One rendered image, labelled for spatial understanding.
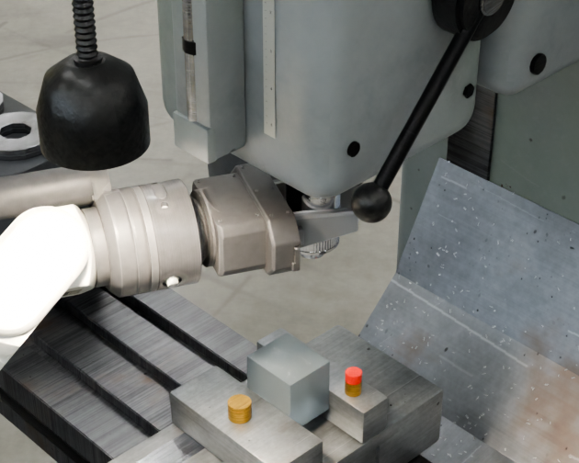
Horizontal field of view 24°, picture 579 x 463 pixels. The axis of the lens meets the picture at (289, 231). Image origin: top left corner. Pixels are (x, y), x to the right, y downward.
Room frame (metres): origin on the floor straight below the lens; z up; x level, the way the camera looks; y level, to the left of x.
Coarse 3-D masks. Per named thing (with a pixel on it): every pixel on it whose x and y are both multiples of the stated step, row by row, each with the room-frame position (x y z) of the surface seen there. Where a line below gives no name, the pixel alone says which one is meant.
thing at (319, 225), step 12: (300, 216) 0.92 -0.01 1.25; (312, 216) 0.92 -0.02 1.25; (324, 216) 0.93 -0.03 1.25; (336, 216) 0.93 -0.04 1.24; (348, 216) 0.93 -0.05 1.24; (300, 228) 0.91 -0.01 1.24; (312, 228) 0.92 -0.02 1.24; (324, 228) 0.93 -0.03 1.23; (336, 228) 0.93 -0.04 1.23; (348, 228) 0.93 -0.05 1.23; (312, 240) 0.92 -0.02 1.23; (324, 240) 0.93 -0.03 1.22
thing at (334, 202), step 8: (288, 192) 0.95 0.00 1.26; (288, 200) 0.95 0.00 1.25; (296, 200) 0.94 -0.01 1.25; (304, 200) 0.93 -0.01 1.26; (312, 200) 0.93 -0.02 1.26; (320, 200) 0.93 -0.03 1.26; (328, 200) 0.94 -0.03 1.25; (336, 200) 0.94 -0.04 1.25; (296, 208) 0.94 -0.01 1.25; (304, 208) 0.93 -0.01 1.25; (312, 208) 0.93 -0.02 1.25; (320, 208) 0.93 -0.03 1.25; (328, 208) 0.94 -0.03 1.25; (336, 208) 0.94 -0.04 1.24; (328, 240) 0.94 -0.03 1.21; (336, 240) 0.95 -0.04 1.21; (304, 248) 0.93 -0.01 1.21; (312, 248) 0.93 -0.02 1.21; (320, 248) 0.93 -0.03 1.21; (328, 248) 0.94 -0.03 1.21
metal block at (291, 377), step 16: (288, 336) 1.01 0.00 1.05; (256, 352) 0.99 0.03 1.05; (272, 352) 0.99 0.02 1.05; (288, 352) 0.99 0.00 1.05; (304, 352) 0.99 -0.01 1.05; (256, 368) 0.97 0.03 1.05; (272, 368) 0.96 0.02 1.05; (288, 368) 0.96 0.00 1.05; (304, 368) 0.96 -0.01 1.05; (320, 368) 0.97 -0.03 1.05; (256, 384) 0.97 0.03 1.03; (272, 384) 0.96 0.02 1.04; (288, 384) 0.94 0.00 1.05; (304, 384) 0.95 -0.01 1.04; (320, 384) 0.97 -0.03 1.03; (272, 400) 0.96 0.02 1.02; (288, 400) 0.94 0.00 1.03; (304, 400) 0.95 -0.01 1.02; (320, 400) 0.97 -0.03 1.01; (304, 416) 0.95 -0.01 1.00
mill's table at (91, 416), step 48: (96, 288) 1.29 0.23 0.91; (48, 336) 1.20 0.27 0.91; (96, 336) 1.21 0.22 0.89; (144, 336) 1.20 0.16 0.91; (192, 336) 1.20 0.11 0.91; (240, 336) 1.20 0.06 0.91; (0, 384) 1.15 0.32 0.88; (48, 384) 1.11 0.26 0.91; (96, 384) 1.11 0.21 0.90; (144, 384) 1.11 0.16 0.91; (48, 432) 1.08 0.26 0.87; (96, 432) 1.04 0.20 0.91; (144, 432) 1.05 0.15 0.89
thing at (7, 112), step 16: (0, 96) 1.40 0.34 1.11; (0, 112) 1.38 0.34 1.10; (16, 112) 1.36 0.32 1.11; (32, 112) 1.38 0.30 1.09; (0, 128) 1.32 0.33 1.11; (16, 128) 1.33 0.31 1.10; (32, 128) 1.32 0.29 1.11; (0, 144) 1.29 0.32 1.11; (16, 144) 1.29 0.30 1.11; (32, 144) 1.29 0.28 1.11; (0, 160) 1.27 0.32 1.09; (16, 160) 1.27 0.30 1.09; (32, 160) 1.27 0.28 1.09; (0, 176) 1.24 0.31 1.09; (80, 208) 1.30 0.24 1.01; (0, 224) 1.25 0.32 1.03
